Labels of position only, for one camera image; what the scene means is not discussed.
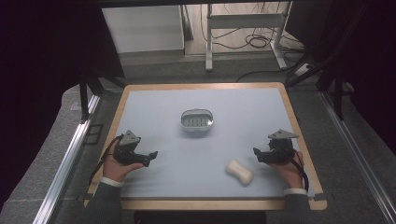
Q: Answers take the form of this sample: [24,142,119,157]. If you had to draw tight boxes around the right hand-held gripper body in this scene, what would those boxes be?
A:
[263,128,300,166]

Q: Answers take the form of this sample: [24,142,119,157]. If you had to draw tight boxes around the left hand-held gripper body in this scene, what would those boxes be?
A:
[113,129,150,166]

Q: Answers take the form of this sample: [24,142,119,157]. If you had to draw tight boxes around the white soap bar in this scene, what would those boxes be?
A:
[225,159,254,188]

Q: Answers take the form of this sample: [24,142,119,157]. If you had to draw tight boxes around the round metal bowl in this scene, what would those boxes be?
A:
[180,108,215,133]

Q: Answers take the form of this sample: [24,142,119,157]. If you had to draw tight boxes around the person's right hand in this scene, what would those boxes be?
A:
[270,150,305,189]

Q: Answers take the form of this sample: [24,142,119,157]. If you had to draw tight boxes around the person's left hand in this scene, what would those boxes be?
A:
[102,138,146,184]

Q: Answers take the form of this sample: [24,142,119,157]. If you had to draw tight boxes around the light blue table mat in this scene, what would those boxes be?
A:
[119,87,316,199]

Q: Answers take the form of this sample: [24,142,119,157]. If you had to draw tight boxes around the black metal stand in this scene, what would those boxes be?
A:
[78,69,127,123]
[285,3,354,121]

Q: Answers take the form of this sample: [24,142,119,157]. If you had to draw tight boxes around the white power strip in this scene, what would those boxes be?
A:
[293,63,313,77]

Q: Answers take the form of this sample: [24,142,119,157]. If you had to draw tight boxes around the white cabinet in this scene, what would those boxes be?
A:
[101,5,186,54]

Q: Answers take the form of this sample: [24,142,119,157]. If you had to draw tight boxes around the black curtain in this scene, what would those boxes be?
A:
[284,0,396,157]
[0,0,126,213]

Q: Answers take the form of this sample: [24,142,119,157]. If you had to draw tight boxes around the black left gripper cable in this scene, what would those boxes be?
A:
[88,133,125,187]

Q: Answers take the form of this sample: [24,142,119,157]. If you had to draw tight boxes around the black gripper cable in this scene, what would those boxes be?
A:
[88,133,125,187]
[289,150,310,193]

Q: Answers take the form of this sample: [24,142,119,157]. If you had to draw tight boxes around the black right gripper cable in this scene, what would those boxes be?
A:
[289,150,310,193]

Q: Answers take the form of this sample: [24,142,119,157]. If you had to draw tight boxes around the aluminium rail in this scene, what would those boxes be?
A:
[32,93,101,224]
[319,91,396,217]

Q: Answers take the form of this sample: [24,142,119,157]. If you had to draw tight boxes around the coiled black floor cables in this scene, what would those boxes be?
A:
[200,2,302,51]

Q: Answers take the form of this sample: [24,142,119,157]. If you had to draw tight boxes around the white desk frame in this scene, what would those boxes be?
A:
[205,1,294,73]

